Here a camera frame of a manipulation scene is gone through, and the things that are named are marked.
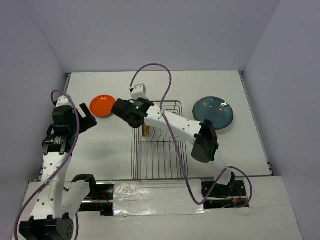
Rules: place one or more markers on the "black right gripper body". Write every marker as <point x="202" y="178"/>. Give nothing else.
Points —
<point x="131" y="125"/>

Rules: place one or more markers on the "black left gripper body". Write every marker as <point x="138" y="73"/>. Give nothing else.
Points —
<point x="83" y="124"/>

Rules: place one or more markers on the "yellow patterned plate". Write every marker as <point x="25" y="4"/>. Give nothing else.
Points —
<point x="145" y="130"/>

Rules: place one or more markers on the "orange plate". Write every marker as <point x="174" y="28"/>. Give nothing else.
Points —
<point x="101" y="106"/>

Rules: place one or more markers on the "grey plate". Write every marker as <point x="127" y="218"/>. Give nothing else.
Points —
<point x="214" y="109"/>

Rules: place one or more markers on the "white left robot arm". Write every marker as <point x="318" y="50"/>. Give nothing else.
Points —
<point x="55" y="213"/>

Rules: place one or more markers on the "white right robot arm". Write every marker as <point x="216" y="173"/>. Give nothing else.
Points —
<point x="201" y="135"/>

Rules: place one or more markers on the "silver foil tape sheet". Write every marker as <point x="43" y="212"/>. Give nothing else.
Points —
<point x="153" y="198"/>

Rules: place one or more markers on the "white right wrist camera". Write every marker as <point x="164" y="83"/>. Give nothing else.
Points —
<point x="138" y="91"/>

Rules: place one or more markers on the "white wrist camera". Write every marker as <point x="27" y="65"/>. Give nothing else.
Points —
<point x="138" y="91"/>
<point x="62" y="101"/>

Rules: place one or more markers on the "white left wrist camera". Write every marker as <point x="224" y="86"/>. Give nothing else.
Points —
<point x="62" y="101"/>

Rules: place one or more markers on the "grey wire dish rack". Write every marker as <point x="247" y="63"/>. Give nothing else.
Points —
<point x="154" y="157"/>

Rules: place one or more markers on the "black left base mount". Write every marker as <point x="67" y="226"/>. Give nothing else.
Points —
<point x="102" y="201"/>

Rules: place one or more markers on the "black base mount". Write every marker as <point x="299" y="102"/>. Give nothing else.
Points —
<point x="222" y="198"/>
<point x="102" y="201"/>

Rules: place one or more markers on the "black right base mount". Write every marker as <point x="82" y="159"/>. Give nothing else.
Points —
<point x="222" y="198"/>

